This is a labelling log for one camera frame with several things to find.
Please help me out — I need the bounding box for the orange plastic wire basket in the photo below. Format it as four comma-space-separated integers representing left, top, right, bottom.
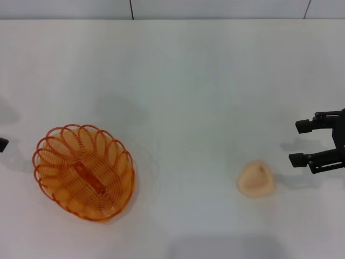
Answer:
32, 124, 135, 223

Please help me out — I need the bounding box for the cream peach-shaped bun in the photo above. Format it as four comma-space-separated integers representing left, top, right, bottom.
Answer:
237, 159, 276, 197

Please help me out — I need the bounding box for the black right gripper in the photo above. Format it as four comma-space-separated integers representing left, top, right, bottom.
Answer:
288, 107, 345, 174

